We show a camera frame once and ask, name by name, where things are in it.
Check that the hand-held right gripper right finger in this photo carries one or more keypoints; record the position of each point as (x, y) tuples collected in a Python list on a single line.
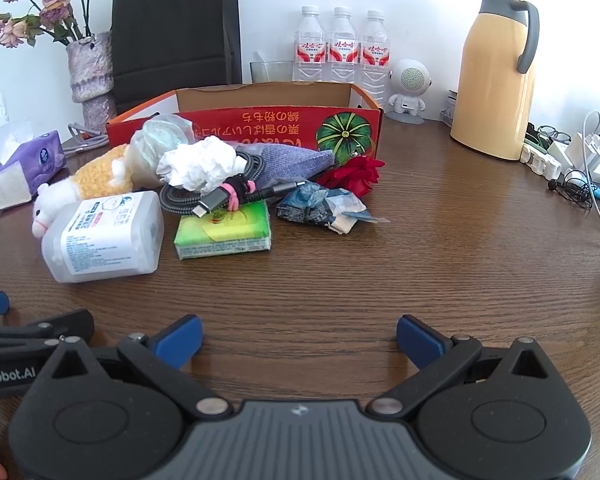
[(420, 340)]

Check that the red fabric flower hair clip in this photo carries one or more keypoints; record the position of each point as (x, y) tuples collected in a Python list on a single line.
[(352, 175)]

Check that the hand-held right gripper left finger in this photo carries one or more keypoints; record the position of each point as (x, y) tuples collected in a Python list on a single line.
[(180, 340)]

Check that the white plastic bottle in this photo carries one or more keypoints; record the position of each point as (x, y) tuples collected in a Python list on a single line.
[(100, 240)]

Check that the yellow thermos jug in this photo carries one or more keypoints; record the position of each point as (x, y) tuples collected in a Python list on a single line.
[(495, 75)]

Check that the white chargers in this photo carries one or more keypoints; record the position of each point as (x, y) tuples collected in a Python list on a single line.
[(587, 152)]

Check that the clear glass cup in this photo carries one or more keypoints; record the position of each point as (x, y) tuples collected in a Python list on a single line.
[(272, 72)]

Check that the pale green plastic bag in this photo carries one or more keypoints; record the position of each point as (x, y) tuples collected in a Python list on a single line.
[(157, 142)]

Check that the green tissue packet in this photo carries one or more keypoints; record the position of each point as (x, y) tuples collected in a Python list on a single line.
[(225, 237)]

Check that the clear water bottle red label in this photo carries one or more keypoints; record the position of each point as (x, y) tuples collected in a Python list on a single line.
[(343, 52), (310, 52), (375, 60)]

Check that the white and yellow plush toy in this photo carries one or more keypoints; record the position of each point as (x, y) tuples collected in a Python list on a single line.
[(100, 175)]

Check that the purple tissue box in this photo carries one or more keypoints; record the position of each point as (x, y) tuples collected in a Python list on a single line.
[(30, 165)]

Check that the white wrapper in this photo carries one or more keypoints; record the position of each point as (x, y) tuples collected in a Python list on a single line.
[(350, 212)]

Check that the black earphones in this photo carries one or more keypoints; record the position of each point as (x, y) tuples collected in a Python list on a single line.
[(575, 180)]

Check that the red cardboard box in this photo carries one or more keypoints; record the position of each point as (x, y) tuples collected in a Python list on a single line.
[(275, 117)]

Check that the black eyeglasses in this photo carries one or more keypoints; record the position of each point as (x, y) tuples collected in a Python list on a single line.
[(552, 135)]

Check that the white tissue paper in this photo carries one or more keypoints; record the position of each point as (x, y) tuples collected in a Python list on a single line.
[(200, 162)]

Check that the mottled purple vase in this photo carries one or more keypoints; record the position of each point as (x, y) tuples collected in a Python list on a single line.
[(92, 72)]

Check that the dark blue wrapper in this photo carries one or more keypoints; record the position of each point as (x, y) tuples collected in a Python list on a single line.
[(300, 207)]

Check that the white robot-shaped speaker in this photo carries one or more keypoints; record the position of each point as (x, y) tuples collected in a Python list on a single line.
[(410, 85)]

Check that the black paper bag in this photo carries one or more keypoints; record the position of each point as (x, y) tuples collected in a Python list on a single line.
[(177, 35)]

